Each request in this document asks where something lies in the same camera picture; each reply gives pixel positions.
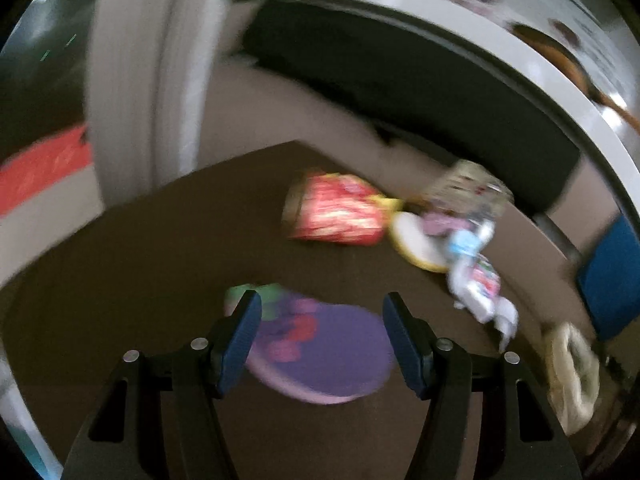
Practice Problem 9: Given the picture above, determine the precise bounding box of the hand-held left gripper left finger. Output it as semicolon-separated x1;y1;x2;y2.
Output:
62;290;263;480

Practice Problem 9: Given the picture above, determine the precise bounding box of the red snack bag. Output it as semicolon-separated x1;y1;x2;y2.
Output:
282;170;403;248

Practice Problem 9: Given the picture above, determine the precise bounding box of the purple round lid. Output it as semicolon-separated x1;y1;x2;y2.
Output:
245;292;398;406

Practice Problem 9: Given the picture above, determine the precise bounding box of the blue plastic box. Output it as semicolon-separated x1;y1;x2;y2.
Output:
575;215;640;343

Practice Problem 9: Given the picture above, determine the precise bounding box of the cream round container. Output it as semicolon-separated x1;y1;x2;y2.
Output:
544;322;601;436

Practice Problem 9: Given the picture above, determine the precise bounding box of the yellow-rimmed white lid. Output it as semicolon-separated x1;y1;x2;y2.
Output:
390;210;451;273

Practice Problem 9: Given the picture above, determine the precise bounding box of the green wrapper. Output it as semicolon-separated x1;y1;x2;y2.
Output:
225;282;286;321

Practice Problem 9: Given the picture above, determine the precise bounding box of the pink cartoon tissue pack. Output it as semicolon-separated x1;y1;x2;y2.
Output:
447;220;521;353

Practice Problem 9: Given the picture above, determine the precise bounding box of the black desk panel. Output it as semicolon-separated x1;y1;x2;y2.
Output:
245;0;581;211

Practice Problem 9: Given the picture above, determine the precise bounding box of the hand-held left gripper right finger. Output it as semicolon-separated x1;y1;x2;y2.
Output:
382;291;583;480

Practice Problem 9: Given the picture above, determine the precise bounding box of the brown wooden brush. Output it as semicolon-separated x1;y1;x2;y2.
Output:
510;22;640;133

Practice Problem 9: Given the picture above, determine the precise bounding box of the beige noodle snack packet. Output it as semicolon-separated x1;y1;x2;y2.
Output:
420;160;516;221

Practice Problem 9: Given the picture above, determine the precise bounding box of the red strip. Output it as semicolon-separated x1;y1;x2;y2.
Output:
0;125;93;218

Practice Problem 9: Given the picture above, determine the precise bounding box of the dark glass door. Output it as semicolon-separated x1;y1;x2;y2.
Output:
0;0;106;161

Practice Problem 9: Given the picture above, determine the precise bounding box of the white desk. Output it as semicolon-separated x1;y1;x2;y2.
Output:
220;0;640;221

